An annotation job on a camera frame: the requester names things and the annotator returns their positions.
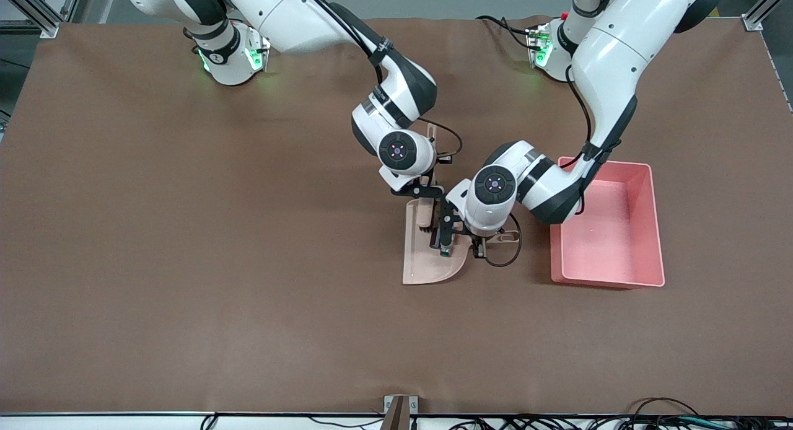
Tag beige plastic dustpan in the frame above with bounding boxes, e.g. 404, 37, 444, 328
401, 198, 521, 286

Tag pink plastic bin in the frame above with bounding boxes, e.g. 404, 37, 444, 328
550, 156, 666, 289

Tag brown table mat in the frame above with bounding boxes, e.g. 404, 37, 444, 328
0, 16, 793, 415

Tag metal bracket with brown post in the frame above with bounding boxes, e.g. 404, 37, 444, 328
381, 395, 419, 430

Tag black left base cable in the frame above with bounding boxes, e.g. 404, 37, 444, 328
476, 15, 540, 50

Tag tangled black cables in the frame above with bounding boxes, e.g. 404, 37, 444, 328
446, 415, 626, 430

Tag black cable loop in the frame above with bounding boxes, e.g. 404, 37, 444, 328
629, 397, 701, 418

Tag aluminium frame profile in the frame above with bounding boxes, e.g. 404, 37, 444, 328
742, 0, 793, 33
0, 0, 84, 39

